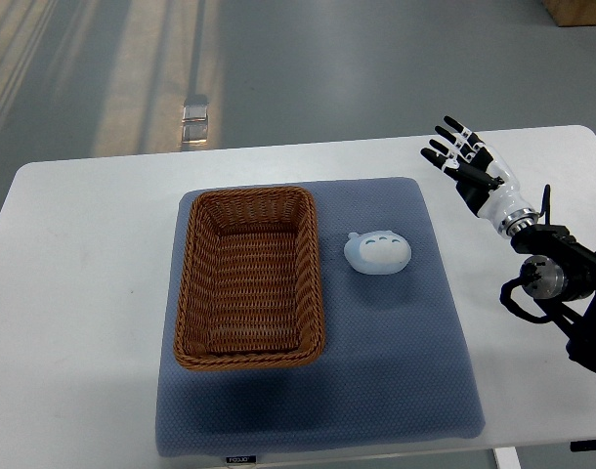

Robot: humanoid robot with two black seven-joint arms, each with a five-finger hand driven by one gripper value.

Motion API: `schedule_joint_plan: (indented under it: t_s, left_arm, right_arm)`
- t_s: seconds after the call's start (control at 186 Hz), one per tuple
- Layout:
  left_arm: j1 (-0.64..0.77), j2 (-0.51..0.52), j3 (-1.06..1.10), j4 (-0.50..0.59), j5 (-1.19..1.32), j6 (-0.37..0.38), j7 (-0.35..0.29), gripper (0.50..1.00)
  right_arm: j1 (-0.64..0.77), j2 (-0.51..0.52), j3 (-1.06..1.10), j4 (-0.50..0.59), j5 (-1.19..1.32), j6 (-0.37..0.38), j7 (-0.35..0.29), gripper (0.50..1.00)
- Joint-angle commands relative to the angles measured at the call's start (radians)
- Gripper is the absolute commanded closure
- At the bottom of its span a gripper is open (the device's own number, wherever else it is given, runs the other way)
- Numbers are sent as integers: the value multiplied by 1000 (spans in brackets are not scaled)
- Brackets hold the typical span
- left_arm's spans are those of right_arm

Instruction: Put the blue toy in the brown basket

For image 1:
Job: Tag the white table leg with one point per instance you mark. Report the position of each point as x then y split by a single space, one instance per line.
506 458

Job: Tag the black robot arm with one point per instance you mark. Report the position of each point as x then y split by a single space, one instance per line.
557 284

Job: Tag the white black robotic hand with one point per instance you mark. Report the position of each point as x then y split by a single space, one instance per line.
482 178

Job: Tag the metal floor socket box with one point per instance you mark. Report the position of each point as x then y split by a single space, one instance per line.
195 121

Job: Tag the brown cardboard box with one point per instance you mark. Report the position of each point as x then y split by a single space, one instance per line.
571 13

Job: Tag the light blue plush toy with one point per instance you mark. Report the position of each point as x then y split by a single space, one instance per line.
377 253

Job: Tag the brown wicker basket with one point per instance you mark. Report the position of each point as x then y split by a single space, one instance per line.
250 292

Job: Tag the black table control panel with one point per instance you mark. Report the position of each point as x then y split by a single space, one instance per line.
583 446

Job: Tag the blue padded mat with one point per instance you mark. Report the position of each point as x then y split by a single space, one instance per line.
395 367

